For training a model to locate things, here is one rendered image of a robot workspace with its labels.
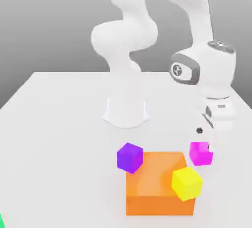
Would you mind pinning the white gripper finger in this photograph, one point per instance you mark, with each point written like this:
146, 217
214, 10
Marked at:
212, 149

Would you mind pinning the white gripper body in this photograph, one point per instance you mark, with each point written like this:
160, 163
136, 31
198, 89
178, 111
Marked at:
221, 131

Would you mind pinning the small magenta cube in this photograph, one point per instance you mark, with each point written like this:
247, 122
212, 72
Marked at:
199, 154

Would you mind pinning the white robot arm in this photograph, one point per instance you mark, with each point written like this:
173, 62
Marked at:
126, 35

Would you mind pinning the small yellow cube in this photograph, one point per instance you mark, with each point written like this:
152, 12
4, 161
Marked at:
187, 183

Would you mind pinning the small purple cube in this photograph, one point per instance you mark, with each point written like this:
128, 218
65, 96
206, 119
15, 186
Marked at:
129, 158

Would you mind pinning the small green cube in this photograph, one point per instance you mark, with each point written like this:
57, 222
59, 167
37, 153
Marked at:
1, 222

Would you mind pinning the large orange box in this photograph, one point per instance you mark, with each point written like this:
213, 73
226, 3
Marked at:
155, 192

